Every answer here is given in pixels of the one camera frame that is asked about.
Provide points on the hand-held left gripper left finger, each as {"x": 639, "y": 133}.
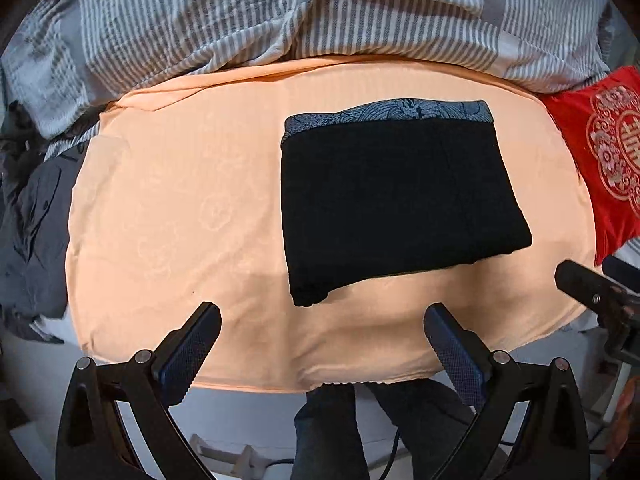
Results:
{"x": 187, "y": 355}

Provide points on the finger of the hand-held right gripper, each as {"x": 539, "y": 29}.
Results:
{"x": 585, "y": 285}

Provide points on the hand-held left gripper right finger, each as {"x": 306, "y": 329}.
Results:
{"x": 457, "y": 360}

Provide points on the black pants patterned waistband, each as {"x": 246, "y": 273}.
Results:
{"x": 395, "y": 200}

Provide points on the person's right leg jeans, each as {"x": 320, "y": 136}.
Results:
{"x": 425, "y": 420}

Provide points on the person's leg jeans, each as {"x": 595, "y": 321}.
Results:
{"x": 327, "y": 435}
{"x": 425, "y": 420}

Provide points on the orange object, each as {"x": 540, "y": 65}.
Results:
{"x": 622, "y": 410}

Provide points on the white floor fixture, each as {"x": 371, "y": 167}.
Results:
{"x": 235, "y": 455}

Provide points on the red patterned cloth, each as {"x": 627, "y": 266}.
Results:
{"x": 610, "y": 160}

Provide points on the person's left leg jeans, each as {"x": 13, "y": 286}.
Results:
{"x": 327, "y": 435}

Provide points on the orange bed sheet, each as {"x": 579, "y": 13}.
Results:
{"x": 175, "y": 200}

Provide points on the dark grey cloth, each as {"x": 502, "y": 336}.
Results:
{"x": 35, "y": 240}

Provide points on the grey striped blanket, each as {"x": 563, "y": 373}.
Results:
{"x": 300, "y": 10}

